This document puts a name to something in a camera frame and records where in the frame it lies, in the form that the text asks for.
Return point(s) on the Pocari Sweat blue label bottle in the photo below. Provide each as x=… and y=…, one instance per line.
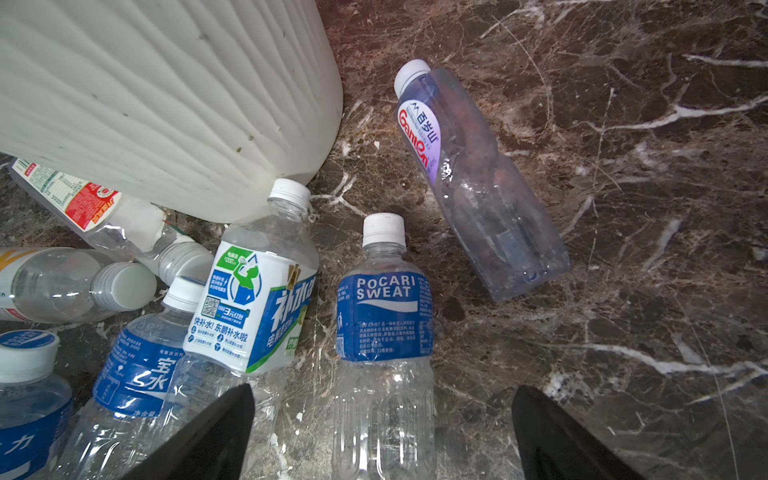
x=384, y=422

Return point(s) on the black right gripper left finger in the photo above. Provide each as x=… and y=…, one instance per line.
x=212, y=446

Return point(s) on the yellow V label bottle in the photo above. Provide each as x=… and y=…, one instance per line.
x=58, y=285

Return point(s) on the purple label Ganten bottle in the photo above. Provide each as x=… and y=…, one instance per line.
x=504, y=229

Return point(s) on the white ribbed waste bin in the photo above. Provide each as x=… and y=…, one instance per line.
x=197, y=106

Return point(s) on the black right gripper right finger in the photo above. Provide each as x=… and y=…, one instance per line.
x=553, y=445

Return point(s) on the red white label bottle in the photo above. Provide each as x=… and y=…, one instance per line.
x=114, y=223

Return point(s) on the green white label bottle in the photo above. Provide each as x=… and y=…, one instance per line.
x=247, y=324

